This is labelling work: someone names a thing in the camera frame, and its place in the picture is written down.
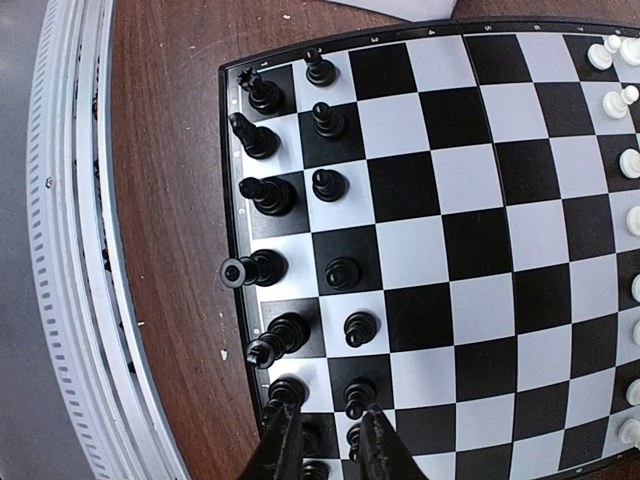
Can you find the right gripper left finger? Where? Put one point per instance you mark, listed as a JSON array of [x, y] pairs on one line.
[[279, 455]]

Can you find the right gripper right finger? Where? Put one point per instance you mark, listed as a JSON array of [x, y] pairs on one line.
[[382, 454]]

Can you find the black pawn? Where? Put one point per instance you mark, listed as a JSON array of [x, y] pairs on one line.
[[328, 123], [360, 328], [358, 395], [342, 273], [353, 440], [329, 185]]

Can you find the black chess piece king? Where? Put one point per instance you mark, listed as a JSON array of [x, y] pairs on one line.
[[285, 334]]

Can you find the black knight piece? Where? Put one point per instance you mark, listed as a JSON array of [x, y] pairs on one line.
[[259, 142]]

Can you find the black bishop on board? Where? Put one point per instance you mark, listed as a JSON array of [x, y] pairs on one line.
[[271, 196], [286, 390]]

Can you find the black chess piece on board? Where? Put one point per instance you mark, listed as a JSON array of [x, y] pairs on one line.
[[264, 268]]

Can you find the black white chess board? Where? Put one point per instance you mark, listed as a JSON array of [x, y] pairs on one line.
[[478, 212]]

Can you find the black rook board corner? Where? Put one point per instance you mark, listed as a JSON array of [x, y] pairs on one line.
[[264, 96]]

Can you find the black pawn left board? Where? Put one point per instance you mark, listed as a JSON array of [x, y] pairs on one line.
[[319, 71]]

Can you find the white chess pieces row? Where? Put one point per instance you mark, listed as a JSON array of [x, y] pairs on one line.
[[616, 117]]

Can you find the white plastic tray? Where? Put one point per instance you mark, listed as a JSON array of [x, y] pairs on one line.
[[409, 10]]

